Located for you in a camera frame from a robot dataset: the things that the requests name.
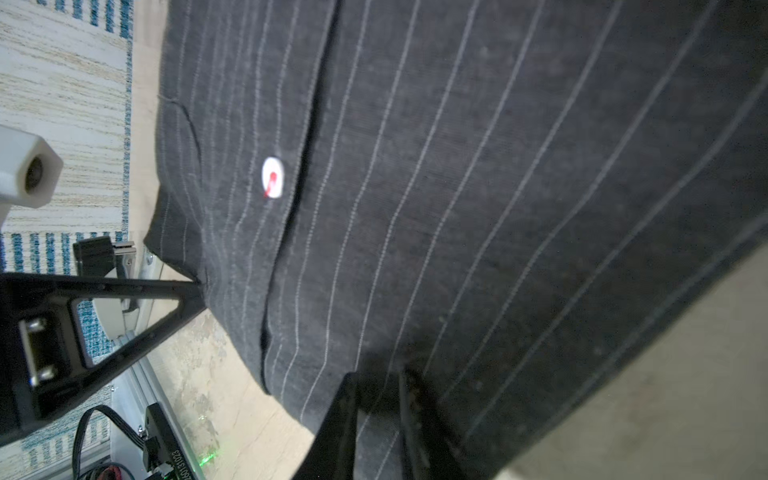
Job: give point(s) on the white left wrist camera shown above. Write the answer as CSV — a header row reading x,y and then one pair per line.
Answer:
x,y
30,170

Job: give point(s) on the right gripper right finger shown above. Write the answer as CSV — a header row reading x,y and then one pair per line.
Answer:
x,y
425,453

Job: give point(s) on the dark grey pinstripe shirt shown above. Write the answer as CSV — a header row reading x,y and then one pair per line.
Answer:
x,y
509,198

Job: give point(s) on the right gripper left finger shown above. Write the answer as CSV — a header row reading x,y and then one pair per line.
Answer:
x,y
333,452

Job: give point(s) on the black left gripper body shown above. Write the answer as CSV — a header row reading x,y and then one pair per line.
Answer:
x,y
45,367

